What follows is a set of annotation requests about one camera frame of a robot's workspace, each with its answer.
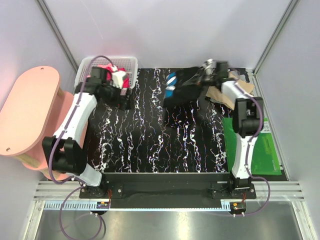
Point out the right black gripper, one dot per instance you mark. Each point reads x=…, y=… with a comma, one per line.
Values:
x=200, y=79

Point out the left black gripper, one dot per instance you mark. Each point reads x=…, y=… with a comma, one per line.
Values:
x=124, y=103

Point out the black daisy t-shirt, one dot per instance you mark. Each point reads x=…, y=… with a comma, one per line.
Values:
x=183, y=86

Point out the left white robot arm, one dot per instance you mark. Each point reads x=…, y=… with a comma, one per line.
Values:
x=62, y=150

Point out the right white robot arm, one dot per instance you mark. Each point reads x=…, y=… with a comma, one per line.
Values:
x=247, y=122

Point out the beige folded t-shirt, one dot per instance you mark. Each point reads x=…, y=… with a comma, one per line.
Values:
x=217, y=96

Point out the red t-shirt in basket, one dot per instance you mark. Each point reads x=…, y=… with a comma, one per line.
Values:
x=112, y=68

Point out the black marble table mat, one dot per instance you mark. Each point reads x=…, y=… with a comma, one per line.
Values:
x=151, y=139

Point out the pink tiered shelf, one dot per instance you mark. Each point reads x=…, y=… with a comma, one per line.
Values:
x=35, y=108

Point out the green cutting mat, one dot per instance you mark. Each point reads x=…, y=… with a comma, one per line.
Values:
x=264, y=160

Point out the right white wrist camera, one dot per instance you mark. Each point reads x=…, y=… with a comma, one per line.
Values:
x=208, y=66

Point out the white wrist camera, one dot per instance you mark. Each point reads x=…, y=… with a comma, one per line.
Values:
x=118, y=78
x=208, y=66

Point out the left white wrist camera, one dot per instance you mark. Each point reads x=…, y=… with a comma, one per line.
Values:
x=118, y=78

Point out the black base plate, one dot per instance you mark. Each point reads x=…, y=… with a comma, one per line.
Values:
x=168, y=190

